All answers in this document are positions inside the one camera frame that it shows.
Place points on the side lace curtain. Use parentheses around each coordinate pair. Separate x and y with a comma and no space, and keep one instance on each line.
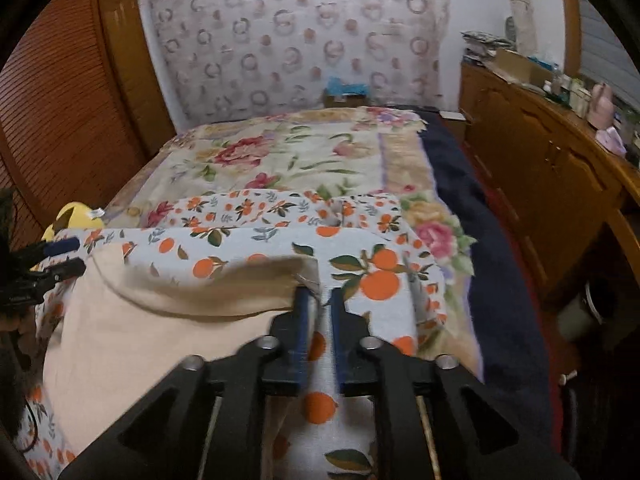
(523,17)

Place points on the brown louvered wardrobe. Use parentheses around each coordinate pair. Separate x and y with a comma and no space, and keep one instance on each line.
(82,115)

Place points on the grey window blind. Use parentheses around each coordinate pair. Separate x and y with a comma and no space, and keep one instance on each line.
(604,59)

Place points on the pink bottle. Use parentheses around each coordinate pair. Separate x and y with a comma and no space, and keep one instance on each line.
(601,108)

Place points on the orange print bed sheet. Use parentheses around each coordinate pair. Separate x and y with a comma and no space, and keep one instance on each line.
(319,435)

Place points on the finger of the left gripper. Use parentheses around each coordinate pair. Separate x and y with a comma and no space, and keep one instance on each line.
(44,249)
(58,272)

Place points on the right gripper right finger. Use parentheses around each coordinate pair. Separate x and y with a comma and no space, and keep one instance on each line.
(353,372)

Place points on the cardboard box on cabinet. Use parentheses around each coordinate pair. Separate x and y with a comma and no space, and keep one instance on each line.
(517,69)

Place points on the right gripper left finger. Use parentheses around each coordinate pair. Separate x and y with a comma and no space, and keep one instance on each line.
(286,371)

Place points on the beige cloth garment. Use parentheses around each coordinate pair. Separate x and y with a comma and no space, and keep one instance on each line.
(126,326)

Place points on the wooden sideboard cabinet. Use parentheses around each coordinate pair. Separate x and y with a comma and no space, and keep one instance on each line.
(557,184)

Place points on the yellow Pikachu plush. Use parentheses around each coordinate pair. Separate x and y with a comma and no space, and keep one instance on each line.
(74,215)

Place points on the floral lace curtain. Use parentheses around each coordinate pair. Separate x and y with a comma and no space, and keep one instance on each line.
(235,59)

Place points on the pink tissue pack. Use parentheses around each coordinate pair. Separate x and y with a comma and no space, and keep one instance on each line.
(611,141)

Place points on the blue item brown box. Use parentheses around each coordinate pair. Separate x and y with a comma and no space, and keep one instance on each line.
(341,94)

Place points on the floral blanket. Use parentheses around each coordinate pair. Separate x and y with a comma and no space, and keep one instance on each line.
(364,167)

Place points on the dark blue bedspread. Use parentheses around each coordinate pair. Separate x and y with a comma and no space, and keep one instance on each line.
(515,363)

